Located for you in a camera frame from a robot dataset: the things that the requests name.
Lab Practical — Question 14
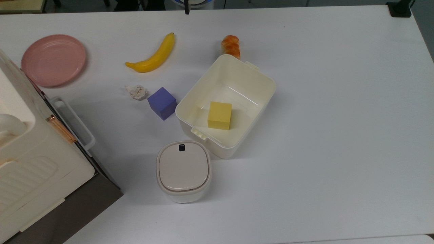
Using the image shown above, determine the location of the orange glazed bread roll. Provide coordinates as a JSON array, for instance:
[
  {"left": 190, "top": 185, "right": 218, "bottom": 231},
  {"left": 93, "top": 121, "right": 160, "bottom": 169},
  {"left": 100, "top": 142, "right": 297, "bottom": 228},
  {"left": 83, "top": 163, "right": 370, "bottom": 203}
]
[{"left": 221, "top": 35, "right": 241, "bottom": 60}]

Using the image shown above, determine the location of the black clamp mount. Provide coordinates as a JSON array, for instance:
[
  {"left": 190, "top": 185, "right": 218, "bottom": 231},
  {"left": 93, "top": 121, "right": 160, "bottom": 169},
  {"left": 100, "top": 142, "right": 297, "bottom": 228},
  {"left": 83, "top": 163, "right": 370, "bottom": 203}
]
[{"left": 386, "top": 0, "right": 415, "bottom": 18}]

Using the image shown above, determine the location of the pink round plate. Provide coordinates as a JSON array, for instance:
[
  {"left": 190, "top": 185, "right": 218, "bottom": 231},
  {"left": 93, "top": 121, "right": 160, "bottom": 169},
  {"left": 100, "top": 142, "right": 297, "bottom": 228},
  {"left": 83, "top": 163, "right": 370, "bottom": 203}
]
[{"left": 21, "top": 34, "right": 87, "bottom": 88}]

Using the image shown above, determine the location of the rose gold oven handle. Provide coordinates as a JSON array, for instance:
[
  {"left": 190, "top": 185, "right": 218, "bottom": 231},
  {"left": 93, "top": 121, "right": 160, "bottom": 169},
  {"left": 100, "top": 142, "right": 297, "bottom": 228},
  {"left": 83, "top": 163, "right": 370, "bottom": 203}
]
[{"left": 46, "top": 115, "right": 77, "bottom": 144}]

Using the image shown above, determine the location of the yellowish side table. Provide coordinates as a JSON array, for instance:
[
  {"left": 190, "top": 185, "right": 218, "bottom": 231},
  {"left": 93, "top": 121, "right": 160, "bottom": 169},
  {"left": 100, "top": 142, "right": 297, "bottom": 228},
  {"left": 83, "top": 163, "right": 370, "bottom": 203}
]
[{"left": 0, "top": 0, "right": 48, "bottom": 14}]

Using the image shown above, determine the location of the cream plastic box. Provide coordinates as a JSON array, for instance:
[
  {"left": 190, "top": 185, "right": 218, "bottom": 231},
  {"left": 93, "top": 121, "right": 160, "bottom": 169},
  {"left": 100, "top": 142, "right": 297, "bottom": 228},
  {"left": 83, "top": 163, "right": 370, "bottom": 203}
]
[{"left": 175, "top": 54, "right": 276, "bottom": 160}]

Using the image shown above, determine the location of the crumpled white paper ball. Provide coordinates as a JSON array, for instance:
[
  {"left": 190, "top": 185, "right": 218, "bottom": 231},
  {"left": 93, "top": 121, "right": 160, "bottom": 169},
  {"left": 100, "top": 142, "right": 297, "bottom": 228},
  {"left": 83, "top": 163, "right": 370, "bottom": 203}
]
[{"left": 125, "top": 84, "right": 148, "bottom": 101}]

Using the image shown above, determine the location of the cream toy oven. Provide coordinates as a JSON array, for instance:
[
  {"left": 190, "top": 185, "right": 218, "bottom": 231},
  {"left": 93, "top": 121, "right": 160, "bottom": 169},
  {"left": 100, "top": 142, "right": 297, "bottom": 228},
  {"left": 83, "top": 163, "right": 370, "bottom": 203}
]
[{"left": 0, "top": 49, "right": 96, "bottom": 243}]

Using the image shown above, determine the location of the white drawer handle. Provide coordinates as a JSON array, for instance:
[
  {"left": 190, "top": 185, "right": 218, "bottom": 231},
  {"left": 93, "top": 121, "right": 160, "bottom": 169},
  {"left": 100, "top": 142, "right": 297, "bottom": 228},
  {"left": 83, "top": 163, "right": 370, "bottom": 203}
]
[{"left": 51, "top": 97, "right": 96, "bottom": 151}]

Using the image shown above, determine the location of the yellow cube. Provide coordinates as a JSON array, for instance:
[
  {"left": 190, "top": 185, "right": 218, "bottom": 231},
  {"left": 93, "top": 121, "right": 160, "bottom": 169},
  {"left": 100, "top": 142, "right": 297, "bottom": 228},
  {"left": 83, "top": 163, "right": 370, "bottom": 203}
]
[{"left": 207, "top": 101, "right": 233, "bottom": 130}]

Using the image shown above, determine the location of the small cream lidded bin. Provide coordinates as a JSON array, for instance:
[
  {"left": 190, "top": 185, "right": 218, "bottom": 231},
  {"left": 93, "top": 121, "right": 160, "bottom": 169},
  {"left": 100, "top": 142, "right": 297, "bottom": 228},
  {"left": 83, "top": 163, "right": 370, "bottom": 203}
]
[{"left": 156, "top": 140, "right": 213, "bottom": 204}]

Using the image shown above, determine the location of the yellow banana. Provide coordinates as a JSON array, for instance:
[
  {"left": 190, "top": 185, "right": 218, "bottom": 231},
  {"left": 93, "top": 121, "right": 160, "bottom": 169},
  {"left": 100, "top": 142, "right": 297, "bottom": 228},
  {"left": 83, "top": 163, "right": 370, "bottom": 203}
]
[{"left": 125, "top": 32, "right": 176, "bottom": 73}]

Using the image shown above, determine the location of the purple cube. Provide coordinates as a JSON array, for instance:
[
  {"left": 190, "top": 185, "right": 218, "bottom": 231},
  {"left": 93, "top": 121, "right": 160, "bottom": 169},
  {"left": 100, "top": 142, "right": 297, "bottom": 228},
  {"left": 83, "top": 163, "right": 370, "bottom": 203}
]
[{"left": 147, "top": 87, "right": 177, "bottom": 121}]

